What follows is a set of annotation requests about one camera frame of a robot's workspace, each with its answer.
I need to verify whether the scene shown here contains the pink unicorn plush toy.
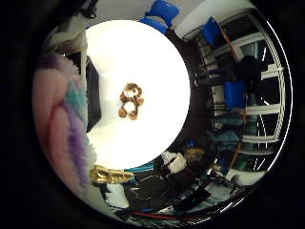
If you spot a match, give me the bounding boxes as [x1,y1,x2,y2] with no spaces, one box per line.
[31,52,136,196]

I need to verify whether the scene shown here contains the tiger plush toy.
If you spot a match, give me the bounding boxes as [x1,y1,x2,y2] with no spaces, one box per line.
[117,82,145,121]

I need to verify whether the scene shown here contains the black plastic basket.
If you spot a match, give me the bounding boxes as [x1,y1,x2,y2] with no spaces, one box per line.
[85,55,103,134]

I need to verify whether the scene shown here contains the teal striped panel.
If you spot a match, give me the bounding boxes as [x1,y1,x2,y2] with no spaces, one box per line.
[125,160,157,175]

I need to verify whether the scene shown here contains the person in teal shirt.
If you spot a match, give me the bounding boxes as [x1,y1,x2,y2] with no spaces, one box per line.
[208,114,247,154]

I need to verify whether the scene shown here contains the person in black top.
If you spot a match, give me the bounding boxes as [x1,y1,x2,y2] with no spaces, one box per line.
[235,54,269,84]

